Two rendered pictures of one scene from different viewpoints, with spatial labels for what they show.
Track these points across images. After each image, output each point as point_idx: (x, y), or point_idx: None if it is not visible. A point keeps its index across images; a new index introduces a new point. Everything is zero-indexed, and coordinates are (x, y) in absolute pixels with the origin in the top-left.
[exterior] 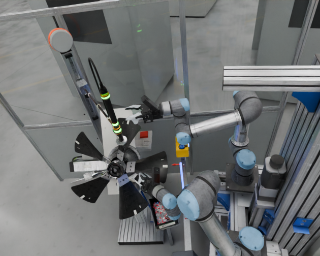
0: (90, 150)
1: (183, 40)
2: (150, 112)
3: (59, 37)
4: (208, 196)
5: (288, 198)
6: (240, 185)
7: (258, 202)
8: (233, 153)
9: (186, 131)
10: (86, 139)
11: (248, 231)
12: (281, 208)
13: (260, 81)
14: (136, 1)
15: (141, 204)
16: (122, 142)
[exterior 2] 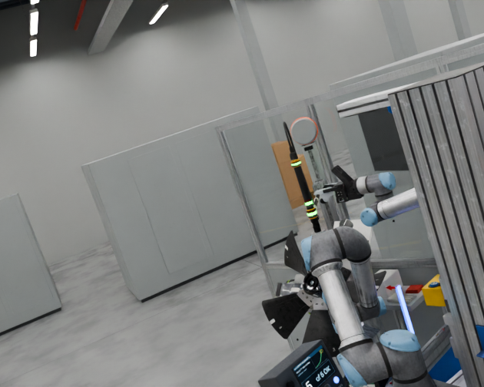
0: (296, 256)
1: None
2: (342, 186)
3: (300, 127)
4: (327, 242)
5: (442, 273)
6: None
7: (445, 314)
8: None
9: (372, 207)
10: (293, 241)
11: (399, 332)
12: (447, 300)
13: (359, 100)
14: (388, 77)
15: (337, 348)
16: (316, 233)
